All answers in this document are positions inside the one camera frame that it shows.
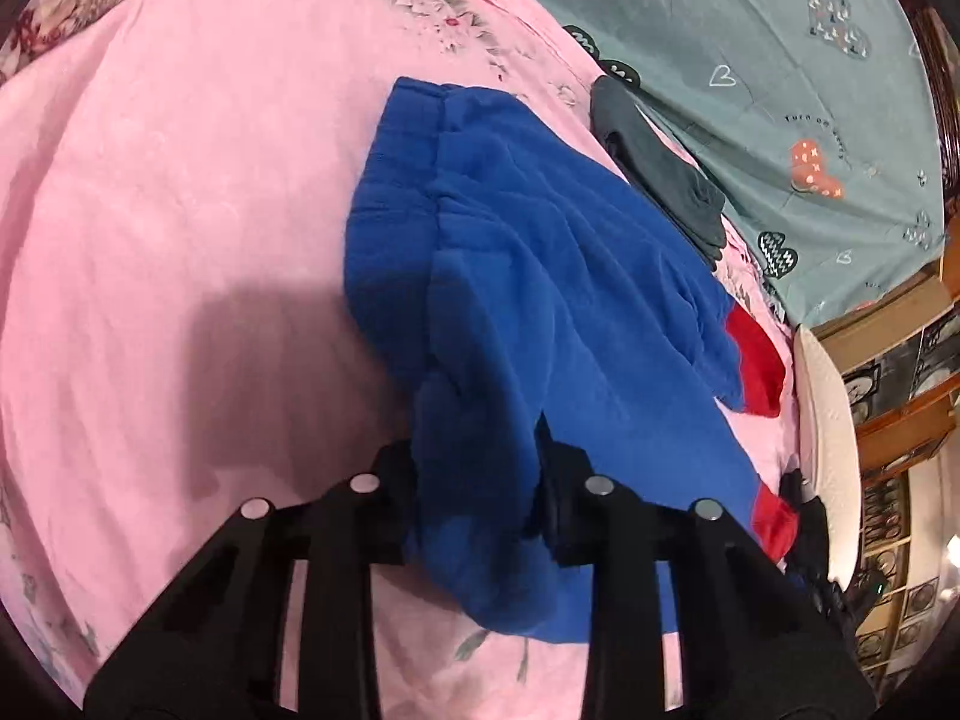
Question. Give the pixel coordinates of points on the teal heart print blanket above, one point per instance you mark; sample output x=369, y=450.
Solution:
x=735, y=90

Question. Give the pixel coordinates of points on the wooden bed frame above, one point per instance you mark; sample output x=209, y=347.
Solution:
x=885, y=315

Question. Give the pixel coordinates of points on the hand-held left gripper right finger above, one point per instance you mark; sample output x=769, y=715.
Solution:
x=562, y=499

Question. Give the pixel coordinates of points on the blue pants with red trim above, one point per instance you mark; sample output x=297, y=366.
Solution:
x=525, y=255

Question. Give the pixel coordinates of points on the pink floral bed sheet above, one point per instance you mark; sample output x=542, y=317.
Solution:
x=187, y=202

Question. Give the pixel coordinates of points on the white pillow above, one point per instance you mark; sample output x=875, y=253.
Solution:
x=829, y=420

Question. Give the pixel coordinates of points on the folded dark grey garment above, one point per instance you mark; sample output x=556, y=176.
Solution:
x=660, y=172

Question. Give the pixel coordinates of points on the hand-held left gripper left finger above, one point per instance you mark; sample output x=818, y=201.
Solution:
x=394, y=499

